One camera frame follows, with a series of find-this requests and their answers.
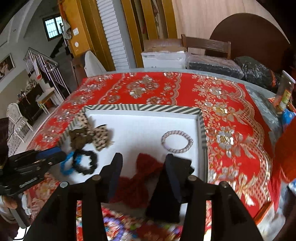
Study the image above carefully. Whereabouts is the colorful bead necklace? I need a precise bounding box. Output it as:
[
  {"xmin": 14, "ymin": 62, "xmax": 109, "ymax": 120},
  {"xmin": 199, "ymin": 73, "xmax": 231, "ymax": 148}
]
[{"xmin": 101, "ymin": 215, "xmax": 139, "ymax": 241}]

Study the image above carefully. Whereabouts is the black scrunchie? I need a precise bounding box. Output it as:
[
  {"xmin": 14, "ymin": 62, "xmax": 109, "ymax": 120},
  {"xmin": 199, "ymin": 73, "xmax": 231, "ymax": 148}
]
[{"xmin": 72, "ymin": 149, "xmax": 98, "ymax": 175}]

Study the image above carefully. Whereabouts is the blue bead bracelet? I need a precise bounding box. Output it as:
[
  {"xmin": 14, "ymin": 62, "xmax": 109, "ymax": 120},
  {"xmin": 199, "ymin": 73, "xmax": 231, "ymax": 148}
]
[{"xmin": 59, "ymin": 151, "xmax": 83, "ymax": 176}]

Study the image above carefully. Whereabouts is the black fabric bow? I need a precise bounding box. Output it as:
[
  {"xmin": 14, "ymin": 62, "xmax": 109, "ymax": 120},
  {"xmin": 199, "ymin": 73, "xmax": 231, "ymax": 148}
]
[{"xmin": 145, "ymin": 154, "xmax": 194, "ymax": 223}]

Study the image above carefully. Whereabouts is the brown scrunchie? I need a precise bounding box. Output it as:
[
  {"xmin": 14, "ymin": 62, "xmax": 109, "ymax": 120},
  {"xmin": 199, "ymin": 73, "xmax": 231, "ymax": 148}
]
[{"xmin": 69, "ymin": 128, "xmax": 92, "ymax": 150}]

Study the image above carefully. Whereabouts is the red velvet bow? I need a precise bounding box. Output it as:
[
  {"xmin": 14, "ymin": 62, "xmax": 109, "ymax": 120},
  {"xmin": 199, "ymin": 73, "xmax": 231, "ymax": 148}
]
[{"xmin": 110, "ymin": 153, "xmax": 163, "ymax": 209}]

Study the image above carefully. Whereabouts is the silver bead bracelet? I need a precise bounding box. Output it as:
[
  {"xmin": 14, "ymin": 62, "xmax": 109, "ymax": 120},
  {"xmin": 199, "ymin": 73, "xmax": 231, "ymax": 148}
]
[{"xmin": 160, "ymin": 129, "xmax": 194, "ymax": 154}]

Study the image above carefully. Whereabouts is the leopard print bow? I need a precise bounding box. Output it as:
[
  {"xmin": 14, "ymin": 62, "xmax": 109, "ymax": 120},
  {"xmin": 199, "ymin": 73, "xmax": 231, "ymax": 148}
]
[{"xmin": 75, "ymin": 111, "xmax": 114, "ymax": 152}]

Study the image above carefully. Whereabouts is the person's left hand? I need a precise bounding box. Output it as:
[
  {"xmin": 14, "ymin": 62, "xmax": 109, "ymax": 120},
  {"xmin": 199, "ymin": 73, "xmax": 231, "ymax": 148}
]
[{"xmin": 1, "ymin": 195, "xmax": 18, "ymax": 223}]

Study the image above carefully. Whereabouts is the white ornate chair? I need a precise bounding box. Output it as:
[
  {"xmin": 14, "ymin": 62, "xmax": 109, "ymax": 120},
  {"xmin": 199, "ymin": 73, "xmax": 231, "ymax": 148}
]
[{"xmin": 6, "ymin": 103, "xmax": 34, "ymax": 142}]

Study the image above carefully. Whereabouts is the striped white tray box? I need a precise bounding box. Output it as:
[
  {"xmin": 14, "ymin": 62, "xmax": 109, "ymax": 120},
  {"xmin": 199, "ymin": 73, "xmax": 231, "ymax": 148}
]
[{"xmin": 48, "ymin": 104, "xmax": 209, "ymax": 218}]

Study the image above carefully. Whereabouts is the red floral tablecloth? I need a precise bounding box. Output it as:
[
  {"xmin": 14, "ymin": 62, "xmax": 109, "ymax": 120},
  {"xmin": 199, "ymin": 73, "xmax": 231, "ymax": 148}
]
[{"xmin": 25, "ymin": 71, "xmax": 296, "ymax": 241}]

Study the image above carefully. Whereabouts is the metal stair railing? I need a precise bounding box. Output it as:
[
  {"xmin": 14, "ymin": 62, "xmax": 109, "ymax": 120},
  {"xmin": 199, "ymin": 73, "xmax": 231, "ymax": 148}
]
[{"xmin": 23, "ymin": 47, "xmax": 70, "ymax": 101}]

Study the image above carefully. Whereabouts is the white ironing board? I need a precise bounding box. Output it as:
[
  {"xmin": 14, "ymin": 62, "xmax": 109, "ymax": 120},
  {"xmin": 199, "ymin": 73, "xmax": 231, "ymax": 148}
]
[{"xmin": 84, "ymin": 50, "xmax": 107, "ymax": 77}]

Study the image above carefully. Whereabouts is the clear snack jar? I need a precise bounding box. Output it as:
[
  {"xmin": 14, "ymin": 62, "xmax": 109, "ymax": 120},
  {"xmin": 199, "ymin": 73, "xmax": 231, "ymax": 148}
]
[{"xmin": 273, "ymin": 70, "xmax": 295, "ymax": 114}]

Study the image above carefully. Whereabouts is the black plastic bag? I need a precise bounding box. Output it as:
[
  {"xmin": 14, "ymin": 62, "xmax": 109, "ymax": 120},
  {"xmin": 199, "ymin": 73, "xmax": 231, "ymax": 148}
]
[{"xmin": 234, "ymin": 56, "xmax": 280, "ymax": 93}]

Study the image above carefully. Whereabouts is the dark packaged bundle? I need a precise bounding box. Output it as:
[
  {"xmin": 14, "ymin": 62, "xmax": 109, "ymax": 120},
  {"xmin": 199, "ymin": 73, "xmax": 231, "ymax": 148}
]
[{"xmin": 186, "ymin": 53, "xmax": 244, "ymax": 79}]

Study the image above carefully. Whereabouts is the white cardboard box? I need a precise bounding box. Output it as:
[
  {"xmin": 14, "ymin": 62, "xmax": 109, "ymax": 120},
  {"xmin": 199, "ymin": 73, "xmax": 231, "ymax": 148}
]
[{"xmin": 141, "ymin": 46, "xmax": 186, "ymax": 69}]

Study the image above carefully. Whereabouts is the wooden slatted chair back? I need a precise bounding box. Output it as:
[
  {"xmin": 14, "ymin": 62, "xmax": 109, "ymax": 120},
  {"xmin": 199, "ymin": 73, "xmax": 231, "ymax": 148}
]
[{"xmin": 181, "ymin": 34, "xmax": 231, "ymax": 60}]

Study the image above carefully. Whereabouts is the white louvered panel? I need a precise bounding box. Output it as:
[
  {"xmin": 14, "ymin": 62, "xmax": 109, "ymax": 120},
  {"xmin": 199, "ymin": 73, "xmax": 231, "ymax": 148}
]
[{"xmin": 96, "ymin": 0, "xmax": 129, "ymax": 70}]

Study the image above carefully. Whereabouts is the round dark wooden tabletop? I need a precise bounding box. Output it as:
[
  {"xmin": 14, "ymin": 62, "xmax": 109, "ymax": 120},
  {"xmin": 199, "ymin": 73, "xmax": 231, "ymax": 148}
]
[{"xmin": 210, "ymin": 13, "xmax": 291, "ymax": 73}]

